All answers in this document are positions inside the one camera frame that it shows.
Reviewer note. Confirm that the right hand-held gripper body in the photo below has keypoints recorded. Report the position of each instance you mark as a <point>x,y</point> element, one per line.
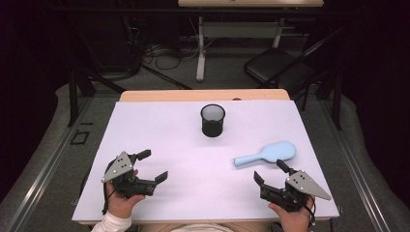
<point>301,185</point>

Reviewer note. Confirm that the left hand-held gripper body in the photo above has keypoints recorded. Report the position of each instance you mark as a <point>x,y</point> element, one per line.
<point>121,169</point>

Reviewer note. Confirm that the light blue hairbrush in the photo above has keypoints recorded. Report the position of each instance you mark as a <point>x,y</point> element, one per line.
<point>278,151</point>

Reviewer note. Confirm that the black mesh cup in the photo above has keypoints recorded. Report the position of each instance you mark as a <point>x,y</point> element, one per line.
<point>212,129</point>

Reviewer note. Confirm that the person's left hand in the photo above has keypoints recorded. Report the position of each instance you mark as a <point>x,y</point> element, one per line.
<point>122,206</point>

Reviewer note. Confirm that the person's right hand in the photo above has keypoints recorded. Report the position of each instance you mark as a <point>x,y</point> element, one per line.
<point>294,221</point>

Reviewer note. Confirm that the white board mat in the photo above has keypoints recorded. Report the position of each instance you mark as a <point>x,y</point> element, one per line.
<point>196,183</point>

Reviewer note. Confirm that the person's lap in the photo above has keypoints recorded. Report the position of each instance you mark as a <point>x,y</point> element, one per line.
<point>154,227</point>

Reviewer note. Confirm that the black metal stand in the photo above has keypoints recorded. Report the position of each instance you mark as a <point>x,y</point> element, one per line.
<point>337,103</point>
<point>73,96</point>

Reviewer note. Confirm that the black folding chair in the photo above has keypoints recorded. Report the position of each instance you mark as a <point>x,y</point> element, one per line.
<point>274,66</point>

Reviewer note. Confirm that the white-legged desk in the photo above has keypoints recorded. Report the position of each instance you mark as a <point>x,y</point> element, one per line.
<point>201,64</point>

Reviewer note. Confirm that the aluminium floor rail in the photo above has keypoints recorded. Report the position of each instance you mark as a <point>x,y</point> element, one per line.
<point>355,167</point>
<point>45,175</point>

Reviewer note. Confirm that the black horizontal frame bar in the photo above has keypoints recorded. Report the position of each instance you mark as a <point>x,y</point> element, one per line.
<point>129,11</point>

